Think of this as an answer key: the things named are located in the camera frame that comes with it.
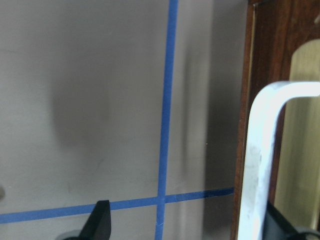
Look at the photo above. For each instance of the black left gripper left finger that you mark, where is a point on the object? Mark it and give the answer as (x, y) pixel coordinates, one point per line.
(98, 225)

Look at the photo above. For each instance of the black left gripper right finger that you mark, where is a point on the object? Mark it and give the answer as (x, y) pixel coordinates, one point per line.
(276, 226)

